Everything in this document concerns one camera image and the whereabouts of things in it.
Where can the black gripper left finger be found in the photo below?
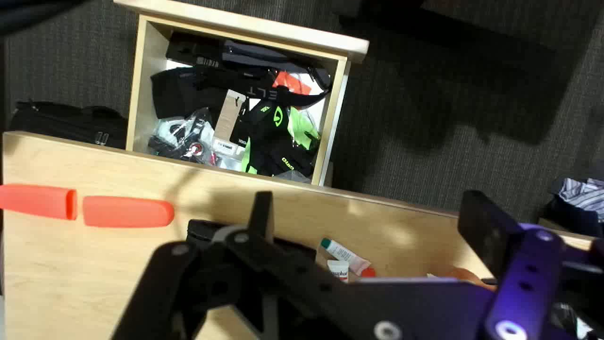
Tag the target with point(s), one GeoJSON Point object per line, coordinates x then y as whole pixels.
{"type": "Point", "coordinates": [189, 284]}

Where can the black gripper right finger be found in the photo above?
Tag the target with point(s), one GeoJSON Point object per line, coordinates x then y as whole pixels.
{"type": "Point", "coordinates": [534, 284]}

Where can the green and black item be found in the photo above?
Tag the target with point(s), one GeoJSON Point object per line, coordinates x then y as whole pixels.
{"type": "Point", "coordinates": [270, 135]}

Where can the wooden drawer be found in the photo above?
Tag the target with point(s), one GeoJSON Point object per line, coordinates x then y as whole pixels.
{"type": "Point", "coordinates": [251, 29]}

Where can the black floor bag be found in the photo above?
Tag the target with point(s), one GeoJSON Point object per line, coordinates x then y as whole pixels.
{"type": "Point", "coordinates": [62, 123]}

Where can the light wooden desk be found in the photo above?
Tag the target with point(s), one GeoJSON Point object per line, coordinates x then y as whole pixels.
{"type": "Point", "coordinates": [94, 284]}

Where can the small orange red item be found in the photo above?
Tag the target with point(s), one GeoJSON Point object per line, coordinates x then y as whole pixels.
{"type": "Point", "coordinates": [291, 82]}

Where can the white red packet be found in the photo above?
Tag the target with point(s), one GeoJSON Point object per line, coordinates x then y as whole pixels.
{"type": "Point", "coordinates": [217, 154]}

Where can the gray striped cloth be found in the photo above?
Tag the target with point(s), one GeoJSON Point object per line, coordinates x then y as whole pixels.
{"type": "Point", "coordinates": [581, 195]}

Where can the tan card tag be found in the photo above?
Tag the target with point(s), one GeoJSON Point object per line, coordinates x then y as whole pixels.
{"type": "Point", "coordinates": [228, 116]}

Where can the white gray gadget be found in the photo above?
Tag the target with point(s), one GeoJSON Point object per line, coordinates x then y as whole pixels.
{"type": "Point", "coordinates": [175, 129]}

